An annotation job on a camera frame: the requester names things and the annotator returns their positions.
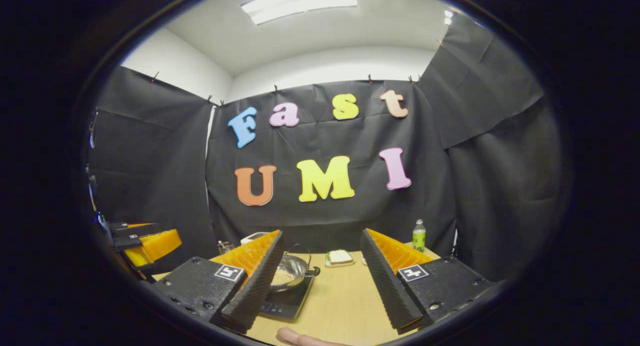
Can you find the green drink bottle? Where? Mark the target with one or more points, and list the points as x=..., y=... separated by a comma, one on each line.
x=419, y=238

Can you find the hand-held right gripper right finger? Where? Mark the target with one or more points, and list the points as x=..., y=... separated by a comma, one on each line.
x=387, y=288

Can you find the black backdrop cloth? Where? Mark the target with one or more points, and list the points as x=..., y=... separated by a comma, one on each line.
x=325, y=216

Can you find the heap of soybeans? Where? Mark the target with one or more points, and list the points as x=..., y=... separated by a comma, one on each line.
x=283, y=277

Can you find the small ceiling light panel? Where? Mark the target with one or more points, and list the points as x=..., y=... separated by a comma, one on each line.
x=448, y=17

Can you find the white toaster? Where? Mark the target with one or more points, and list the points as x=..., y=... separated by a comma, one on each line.
x=252, y=237

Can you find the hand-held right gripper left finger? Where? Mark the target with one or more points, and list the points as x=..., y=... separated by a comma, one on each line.
x=260, y=286

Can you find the sandwich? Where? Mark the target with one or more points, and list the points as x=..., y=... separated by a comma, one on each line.
x=340, y=256

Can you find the large ceiling light panel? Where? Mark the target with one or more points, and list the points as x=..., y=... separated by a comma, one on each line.
x=300, y=3

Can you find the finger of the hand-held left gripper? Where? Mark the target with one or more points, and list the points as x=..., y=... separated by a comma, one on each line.
x=160, y=243
x=135, y=229

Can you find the black induction cooktop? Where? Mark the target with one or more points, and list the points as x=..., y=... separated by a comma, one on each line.
x=287, y=301

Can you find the stainless steel pot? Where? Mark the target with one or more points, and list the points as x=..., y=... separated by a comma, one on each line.
x=295, y=263

